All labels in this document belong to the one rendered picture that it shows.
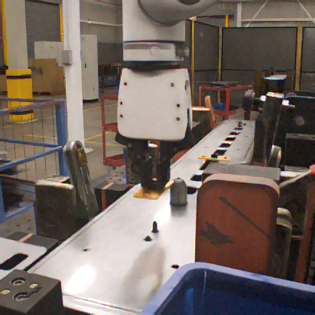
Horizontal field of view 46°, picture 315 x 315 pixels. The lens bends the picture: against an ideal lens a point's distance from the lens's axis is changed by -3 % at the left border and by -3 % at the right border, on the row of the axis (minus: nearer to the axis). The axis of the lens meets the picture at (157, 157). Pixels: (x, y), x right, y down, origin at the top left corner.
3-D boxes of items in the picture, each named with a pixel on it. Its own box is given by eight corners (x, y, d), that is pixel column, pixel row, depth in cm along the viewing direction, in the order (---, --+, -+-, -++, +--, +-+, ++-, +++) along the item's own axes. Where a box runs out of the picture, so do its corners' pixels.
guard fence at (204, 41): (214, 114, 880) (217, 27, 829) (220, 114, 874) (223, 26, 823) (147, 143, 581) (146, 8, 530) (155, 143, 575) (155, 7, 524)
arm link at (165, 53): (194, 43, 53) (194, 65, 54) (137, 44, 56) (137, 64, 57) (177, 41, 45) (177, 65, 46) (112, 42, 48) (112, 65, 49)
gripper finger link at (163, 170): (184, 141, 54) (183, 185, 56) (163, 139, 55) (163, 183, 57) (178, 145, 52) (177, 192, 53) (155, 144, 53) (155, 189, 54)
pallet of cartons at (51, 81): (65, 93, 1441) (63, 58, 1407) (51, 95, 1369) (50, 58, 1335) (40, 93, 1485) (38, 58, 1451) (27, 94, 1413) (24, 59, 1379)
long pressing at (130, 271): (218, 120, 169) (219, 117, 169) (269, 124, 162) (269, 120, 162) (3, 293, 43) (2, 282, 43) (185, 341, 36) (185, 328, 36)
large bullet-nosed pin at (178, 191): (172, 207, 72) (173, 174, 70) (188, 209, 71) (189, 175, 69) (167, 212, 69) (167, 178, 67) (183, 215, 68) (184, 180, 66)
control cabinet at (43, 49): (47, 93, 1446) (44, 29, 1384) (36, 93, 1466) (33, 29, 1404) (71, 90, 1589) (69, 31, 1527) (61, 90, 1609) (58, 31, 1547)
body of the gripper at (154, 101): (196, 58, 53) (195, 136, 56) (130, 58, 56) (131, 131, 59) (182, 58, 46) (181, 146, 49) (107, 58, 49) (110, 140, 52)
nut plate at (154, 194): (152, 179, 61) (152, 172, 60) (174, 182, 59) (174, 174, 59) (131, 197, 53) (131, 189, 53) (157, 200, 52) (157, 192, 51)
